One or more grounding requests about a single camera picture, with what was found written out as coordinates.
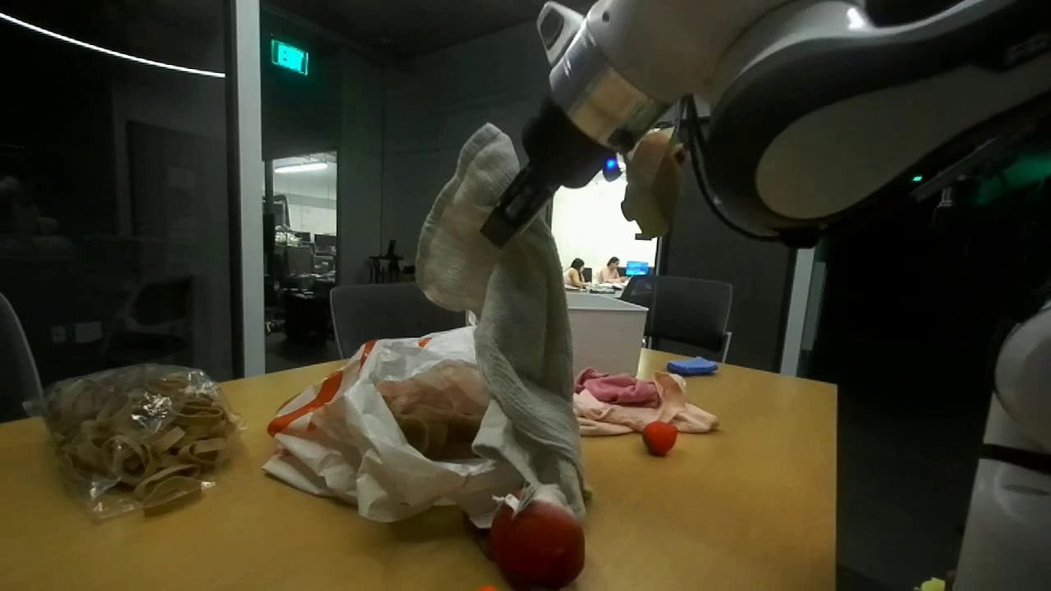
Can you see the white plastic storage bin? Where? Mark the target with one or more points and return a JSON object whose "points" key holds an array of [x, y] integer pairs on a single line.
{"points": [[608, 331]]}

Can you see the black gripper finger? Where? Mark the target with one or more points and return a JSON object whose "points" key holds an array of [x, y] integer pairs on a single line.
{"points": [[515, 210]]}

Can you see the clear bag of rubber bands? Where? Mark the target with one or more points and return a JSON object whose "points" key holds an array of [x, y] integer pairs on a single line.
{"points": [[137, 439]]}

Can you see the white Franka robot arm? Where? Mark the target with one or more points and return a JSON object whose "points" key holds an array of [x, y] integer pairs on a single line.
{"points": [[857, 118]]}

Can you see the blue computer monitor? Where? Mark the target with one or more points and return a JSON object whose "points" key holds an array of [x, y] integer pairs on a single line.
{"points": [[643, 266]]}

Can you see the blue sponge cloth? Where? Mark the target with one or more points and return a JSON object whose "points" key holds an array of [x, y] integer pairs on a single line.
{"points": [[693, 366]]}

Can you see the white towel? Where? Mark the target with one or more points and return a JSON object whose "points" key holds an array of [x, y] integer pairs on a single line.
{"points": [[528, 330]]}

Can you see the magenta pink cloth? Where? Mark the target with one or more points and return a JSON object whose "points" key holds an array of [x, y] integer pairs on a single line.
{"points": [[620, 385]]}

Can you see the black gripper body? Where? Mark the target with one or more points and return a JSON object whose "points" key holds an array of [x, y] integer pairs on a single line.
{"points": [[564, 148]]}

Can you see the small red tomato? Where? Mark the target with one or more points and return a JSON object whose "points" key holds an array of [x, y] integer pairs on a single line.
{"points": [[658, 439]]}

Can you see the seated person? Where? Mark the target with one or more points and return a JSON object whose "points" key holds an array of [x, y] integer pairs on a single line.
{"points": [[581, 275], [611, 271]]}

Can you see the green exit sign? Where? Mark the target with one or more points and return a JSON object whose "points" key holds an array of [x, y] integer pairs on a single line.
{"points": [[289, 56]]}

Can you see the pink meat package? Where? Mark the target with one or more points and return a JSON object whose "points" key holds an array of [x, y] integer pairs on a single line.
{"points": [[679, 414]]}

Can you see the white plastic shopping bag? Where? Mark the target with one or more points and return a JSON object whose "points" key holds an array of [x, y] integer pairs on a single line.
{"points": [[340, 462]]}

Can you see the white window frame post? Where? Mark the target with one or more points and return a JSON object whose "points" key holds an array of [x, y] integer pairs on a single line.
{"points": [[252, 185]]}

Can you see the grey office chair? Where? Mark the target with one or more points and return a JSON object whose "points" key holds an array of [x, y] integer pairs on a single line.
{"points": [[691, 314], [16, 362], [384, 314]]}

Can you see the red apple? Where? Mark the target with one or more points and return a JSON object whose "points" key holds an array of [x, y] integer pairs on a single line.
{"points": [[538, 545]]}

